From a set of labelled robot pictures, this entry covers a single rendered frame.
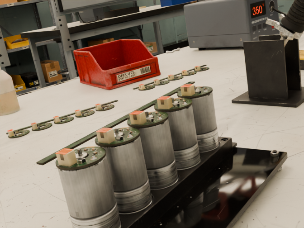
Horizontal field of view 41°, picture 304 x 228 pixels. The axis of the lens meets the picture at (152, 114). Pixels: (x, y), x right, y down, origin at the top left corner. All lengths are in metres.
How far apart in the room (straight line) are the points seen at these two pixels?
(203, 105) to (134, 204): 0.09
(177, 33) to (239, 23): 5.40
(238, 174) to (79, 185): 0.12
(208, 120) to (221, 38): 0.54
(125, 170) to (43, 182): 0.14
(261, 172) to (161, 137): 0.07
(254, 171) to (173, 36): 5.87
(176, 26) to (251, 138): 5.83
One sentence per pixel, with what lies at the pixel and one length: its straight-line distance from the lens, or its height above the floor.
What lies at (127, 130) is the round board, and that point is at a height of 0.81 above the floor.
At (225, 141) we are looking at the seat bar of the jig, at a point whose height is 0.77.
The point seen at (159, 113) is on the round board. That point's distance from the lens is 0.24.
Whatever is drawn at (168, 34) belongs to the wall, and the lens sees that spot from 6.06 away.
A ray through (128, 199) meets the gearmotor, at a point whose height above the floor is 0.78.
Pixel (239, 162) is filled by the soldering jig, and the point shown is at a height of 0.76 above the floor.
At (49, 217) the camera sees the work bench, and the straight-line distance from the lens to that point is 0.29.
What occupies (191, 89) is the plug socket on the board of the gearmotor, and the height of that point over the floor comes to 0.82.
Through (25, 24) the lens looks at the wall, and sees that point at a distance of 4.96.
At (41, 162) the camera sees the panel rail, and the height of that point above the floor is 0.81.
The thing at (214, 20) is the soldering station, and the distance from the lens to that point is 0.81.
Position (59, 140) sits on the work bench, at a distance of 0.44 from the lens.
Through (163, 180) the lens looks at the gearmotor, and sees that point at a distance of 0.24.
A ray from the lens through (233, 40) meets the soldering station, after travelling 0.80.
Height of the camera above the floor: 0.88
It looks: 17 degrees down
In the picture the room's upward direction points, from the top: 10 degrees counter-clockwise
